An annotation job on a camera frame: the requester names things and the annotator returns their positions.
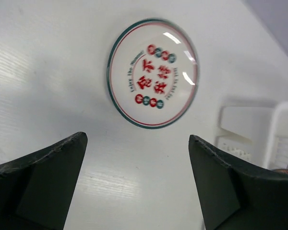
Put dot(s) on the white plastic dish rack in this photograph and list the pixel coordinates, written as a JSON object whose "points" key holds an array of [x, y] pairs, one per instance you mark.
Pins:
{"points": [[258, 135]]}

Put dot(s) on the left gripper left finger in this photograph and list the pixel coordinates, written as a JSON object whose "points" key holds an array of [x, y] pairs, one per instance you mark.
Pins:
{"points": [[36, 190]]}

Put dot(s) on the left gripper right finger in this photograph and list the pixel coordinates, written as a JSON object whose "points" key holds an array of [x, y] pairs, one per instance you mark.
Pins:
{"points": [[235, 194]]}

